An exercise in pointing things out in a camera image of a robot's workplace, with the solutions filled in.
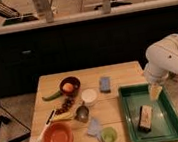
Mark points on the green plastic tray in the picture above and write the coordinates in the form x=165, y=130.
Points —
x=164, y=123

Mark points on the green plastic cup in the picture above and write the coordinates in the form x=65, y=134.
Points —
x=108, y=134

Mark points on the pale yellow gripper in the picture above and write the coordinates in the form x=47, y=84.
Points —
x=154, y=91

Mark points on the dark brown bowl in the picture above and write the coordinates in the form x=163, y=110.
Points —
x=74, y=81

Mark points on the orange plastic bowl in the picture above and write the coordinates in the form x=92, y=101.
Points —
x=58, y=132

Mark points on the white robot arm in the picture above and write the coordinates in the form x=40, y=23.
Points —
x=162, y=59

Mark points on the white cup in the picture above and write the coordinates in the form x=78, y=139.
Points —
x=89, y=96

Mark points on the light blue cloth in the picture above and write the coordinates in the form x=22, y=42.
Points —
x=94, y=129

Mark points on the blue sponge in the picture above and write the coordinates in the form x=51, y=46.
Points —
x=105, y=85

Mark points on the red grapes bunch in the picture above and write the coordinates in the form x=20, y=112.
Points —
x=68, y=103

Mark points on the orange fruit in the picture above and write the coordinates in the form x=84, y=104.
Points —
x=68, y=87

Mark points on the green chili pepper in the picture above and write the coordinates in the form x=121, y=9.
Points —
x=53, y=96

